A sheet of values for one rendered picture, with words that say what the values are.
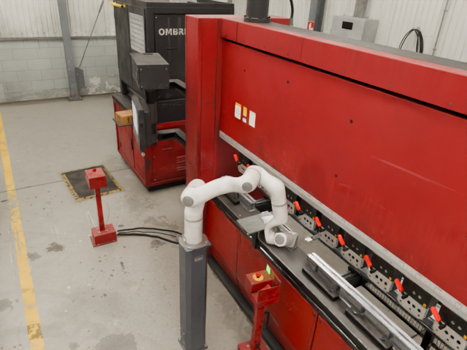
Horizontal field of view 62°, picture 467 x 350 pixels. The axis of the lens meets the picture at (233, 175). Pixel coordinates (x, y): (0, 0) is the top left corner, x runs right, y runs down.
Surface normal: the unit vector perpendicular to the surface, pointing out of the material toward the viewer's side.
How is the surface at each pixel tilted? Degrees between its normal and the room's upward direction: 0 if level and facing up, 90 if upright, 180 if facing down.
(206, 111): 90
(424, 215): 90
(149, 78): 90
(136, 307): 0
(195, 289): 90
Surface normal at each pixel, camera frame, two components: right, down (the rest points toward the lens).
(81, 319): 0.05, -0.89
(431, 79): -0.87, 0.18
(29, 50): 0.50, 0.42
